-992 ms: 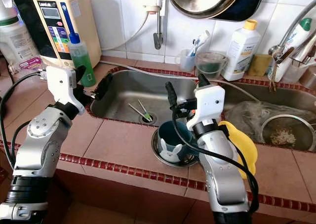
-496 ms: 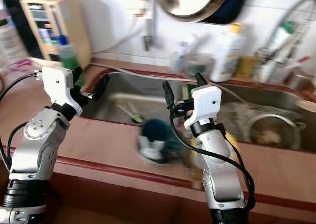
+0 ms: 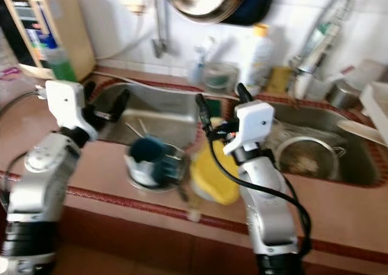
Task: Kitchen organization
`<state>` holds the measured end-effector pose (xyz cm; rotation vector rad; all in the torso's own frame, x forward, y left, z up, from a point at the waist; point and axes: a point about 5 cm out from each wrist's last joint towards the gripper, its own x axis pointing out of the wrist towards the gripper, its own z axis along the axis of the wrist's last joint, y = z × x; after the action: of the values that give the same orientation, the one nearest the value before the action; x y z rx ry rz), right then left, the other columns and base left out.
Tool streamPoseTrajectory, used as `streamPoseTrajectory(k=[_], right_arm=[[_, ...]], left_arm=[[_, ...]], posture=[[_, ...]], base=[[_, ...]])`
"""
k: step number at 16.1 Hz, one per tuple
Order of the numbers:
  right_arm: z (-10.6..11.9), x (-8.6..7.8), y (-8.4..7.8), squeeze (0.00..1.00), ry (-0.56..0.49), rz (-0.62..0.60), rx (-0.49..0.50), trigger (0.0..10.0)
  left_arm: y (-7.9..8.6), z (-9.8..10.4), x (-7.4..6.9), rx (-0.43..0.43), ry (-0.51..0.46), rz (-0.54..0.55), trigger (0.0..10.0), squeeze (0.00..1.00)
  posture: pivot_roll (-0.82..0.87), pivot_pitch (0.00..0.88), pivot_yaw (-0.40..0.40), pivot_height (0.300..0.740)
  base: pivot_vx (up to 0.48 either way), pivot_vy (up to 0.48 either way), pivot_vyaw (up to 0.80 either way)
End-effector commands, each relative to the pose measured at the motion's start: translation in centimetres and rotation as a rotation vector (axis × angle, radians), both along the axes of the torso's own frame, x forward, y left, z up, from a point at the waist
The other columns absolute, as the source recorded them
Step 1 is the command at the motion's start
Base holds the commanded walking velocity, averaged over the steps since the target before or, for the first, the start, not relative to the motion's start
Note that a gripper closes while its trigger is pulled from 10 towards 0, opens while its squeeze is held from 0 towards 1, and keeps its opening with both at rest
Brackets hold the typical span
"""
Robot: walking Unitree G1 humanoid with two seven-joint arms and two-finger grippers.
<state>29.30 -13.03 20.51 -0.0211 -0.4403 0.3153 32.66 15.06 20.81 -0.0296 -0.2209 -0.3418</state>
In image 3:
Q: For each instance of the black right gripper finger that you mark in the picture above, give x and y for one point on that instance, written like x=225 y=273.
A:
x=205 y=114
x=245 y=94

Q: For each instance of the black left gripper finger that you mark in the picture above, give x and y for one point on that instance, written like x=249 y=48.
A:
x=124 y=102
x=90 y=92

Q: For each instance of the round steel bowl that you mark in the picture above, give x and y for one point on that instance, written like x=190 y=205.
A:
x=176 y=183

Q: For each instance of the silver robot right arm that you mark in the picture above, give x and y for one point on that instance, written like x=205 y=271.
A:
x=270 y=214

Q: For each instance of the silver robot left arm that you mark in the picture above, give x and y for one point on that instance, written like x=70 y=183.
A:
x=42 y=190

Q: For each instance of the green yellow sponge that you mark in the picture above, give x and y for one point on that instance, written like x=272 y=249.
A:
x=215 y=108

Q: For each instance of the clear plastic scrubber container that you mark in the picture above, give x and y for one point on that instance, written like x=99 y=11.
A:
x=220 y=78

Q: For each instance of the steel sink basin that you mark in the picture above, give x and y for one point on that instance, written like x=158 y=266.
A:
x=364 y=160
x=157 y=114

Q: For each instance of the plain yellow sponge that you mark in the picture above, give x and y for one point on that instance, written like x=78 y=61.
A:
x=279 y=81

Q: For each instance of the green dish soap bottle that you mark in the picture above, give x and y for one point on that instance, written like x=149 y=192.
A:
x=63 y=66

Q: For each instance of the white detergent bottle yellow cap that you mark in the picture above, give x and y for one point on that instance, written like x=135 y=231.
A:
x=257 y=57

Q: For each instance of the white toothbrush cup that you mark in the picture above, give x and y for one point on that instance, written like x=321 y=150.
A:
x=199 y=72

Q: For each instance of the cream water ionizer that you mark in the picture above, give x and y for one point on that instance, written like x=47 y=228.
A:
x=66 y=39

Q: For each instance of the clear jar white lid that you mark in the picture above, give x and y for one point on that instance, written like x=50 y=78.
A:
x=9 y=74

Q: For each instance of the round steel strainer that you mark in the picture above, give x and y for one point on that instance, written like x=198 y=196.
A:
x=309 y=160

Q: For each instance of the small steel cup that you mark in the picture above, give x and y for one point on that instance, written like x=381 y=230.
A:
x=342 y=96

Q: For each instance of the wooden spatula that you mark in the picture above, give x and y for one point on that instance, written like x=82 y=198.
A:
x=361 y=131

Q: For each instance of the clear plastic tub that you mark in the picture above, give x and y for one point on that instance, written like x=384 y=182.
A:
x=367 y=70

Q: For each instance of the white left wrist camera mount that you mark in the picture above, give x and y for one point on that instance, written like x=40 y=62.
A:
x=66 y=102

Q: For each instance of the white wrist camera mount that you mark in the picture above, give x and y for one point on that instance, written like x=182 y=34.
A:
x=66 y=102
x=254 y=120

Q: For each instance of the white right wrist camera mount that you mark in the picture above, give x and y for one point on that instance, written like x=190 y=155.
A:
x=254 y=120

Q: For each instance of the chrome wall tap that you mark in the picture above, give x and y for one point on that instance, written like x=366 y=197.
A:
x=162 y=33

